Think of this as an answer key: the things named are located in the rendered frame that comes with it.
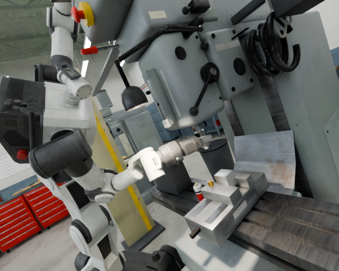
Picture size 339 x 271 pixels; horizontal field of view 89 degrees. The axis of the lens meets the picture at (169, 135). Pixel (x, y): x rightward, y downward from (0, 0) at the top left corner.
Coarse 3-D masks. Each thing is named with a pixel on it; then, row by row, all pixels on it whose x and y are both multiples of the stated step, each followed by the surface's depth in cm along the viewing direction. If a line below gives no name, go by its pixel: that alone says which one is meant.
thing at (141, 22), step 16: (144, 0) 50; (160, 0) 52; (176, 0) 56; (208, 0) 64; (128, 16) 54; (144, 16) 49; (160, 16) 52; (176, 16) 55; (192, 16) 59; (208, 16) 63; (128, 32) 58; (144, 32) 52; (128, 48) 62; (144, 48) 62
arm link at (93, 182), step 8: (96, 168) 66; (88, 176) 62; (96, 176) 66; (104, 176) 73; (80, 184) 65; (88, 184) 65; (96, 184) 68; (104, 184) 72; (88, 192) 69; (96, 192) 69; (104, 192) 71; (96, 200) 72; (104, 200) 73; (112, 200) 75
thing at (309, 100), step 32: (320, 32) 88; (288, 64) 69; (320, 64) 84; (256, 96) 84; (288, 96) 74; (320, 96) 80; (224, 128) 108; (256, 128) 92; (288, 128) 79; (320, 128) 76; (320, 160) 75; (320, 192) 80
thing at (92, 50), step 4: (84, 48) 60; (88, 48) 61; (92, 48) 61; (96, 48) 62; (100, 48) 63; (104, 48) 64; (108, 48) 65; (112, 48) 66; (84, 52) 60; (88, 52) 61; (92, 52) 61; (96, 52) 62
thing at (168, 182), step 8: (168, 168) 97; (176, 168) 100; (184, 168) 103; (168, 176) 98; (176, 176) 99; (184, 176) 102; (160, 184) 111; (168, 184) 102; (176, 184) 98; (184, 184) 101; (176, 192) 99
